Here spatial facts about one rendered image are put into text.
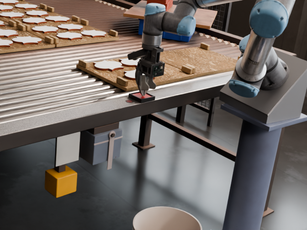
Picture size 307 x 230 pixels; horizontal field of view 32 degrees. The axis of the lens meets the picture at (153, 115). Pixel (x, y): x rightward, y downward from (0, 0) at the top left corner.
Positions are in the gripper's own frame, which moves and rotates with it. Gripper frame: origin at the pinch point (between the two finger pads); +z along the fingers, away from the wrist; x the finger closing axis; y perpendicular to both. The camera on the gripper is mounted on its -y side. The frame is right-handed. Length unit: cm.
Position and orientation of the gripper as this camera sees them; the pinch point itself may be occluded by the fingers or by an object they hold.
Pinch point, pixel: (142, 91)
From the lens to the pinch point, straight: 213.4
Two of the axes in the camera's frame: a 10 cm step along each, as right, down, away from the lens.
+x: 7.2, -1.8, 6.7
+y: 6.8, 3.4, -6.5
